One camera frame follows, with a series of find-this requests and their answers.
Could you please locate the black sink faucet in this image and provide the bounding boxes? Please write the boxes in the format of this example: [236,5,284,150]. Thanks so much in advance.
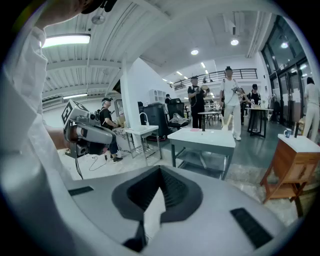
[200,109,207,133]

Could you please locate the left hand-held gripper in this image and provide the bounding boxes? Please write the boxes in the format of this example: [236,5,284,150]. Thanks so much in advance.
[61,99,117,160]

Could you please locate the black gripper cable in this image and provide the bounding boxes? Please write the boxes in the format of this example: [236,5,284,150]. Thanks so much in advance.
[74,156,85,181]

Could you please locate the white arched faucet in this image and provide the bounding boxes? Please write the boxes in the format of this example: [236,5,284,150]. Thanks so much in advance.
[138,112,150,127]

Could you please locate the white sink with marble edge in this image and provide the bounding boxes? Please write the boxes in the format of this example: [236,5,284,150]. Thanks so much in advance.
[124,124,160,138]

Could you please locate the rectangular ceiling lamp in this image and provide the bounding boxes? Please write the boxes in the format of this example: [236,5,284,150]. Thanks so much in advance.
[41,33,92,49]

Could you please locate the white shelf cabinet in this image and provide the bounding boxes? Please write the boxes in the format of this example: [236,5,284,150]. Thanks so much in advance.
[149,88,168,103]

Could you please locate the beige cloth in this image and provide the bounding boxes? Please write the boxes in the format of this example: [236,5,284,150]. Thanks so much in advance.
[171,112,190,127]

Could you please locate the black head-worn camera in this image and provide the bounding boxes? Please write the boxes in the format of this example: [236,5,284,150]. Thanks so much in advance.
[81,0,118,15]

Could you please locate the glass entrance doors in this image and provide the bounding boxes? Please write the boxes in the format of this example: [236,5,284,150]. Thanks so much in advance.
[261,14,311,126]

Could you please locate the black office chair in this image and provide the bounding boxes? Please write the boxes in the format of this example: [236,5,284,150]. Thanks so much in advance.
[166,98,191,131]

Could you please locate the brown wooden cabinet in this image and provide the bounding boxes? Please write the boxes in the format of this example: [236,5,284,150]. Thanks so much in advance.
[259,138,320,204]

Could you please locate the round white table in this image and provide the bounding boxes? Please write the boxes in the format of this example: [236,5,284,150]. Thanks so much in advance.
[197,111,221,126]

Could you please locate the black balcony railing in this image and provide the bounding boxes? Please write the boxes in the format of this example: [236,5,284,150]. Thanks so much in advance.
[172,68,258,91]

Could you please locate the black framed table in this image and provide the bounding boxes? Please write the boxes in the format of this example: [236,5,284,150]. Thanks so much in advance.
[244,107,275,139]

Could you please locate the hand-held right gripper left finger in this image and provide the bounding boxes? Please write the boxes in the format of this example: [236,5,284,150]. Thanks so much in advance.
[64,164,162,256]

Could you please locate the person's white shirt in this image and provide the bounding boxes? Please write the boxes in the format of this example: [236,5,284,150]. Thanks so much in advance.
[0,26,76,256]

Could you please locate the person's left forearm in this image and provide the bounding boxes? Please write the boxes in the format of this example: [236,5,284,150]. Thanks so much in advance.
[47,124,71,151]

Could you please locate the grey metal sink stand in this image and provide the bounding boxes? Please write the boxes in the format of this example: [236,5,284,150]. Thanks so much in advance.
[171,138,232,181]

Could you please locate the large black machine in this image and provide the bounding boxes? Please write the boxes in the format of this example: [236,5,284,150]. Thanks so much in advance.
[138,102,172,141]

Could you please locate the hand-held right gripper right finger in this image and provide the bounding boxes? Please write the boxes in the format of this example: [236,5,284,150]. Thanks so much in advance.
[159,164,301,256]

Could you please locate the small white sink top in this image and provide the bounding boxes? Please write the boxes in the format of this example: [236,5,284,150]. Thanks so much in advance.
[277,133,320,154]

